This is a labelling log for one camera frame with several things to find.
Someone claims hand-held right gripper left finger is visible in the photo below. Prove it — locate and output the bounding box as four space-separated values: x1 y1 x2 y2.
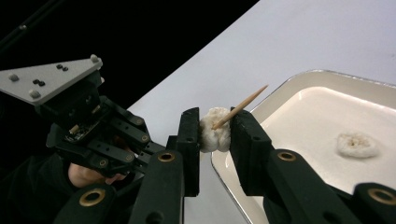
128 106 201 224

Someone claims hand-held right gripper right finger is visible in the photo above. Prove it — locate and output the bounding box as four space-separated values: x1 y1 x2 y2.
229 106 362 224

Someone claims white food piece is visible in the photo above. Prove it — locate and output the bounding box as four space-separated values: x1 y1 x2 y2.
198 106 233 154
335 132 381 160

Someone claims square metal tray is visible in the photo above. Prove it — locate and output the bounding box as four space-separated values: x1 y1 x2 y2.
210 68 396 224

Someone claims wooden skewer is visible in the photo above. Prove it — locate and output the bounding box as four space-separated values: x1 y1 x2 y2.
211 84 270 132

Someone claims black metal frame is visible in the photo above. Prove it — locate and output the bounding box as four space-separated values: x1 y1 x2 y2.
0 0 67 51

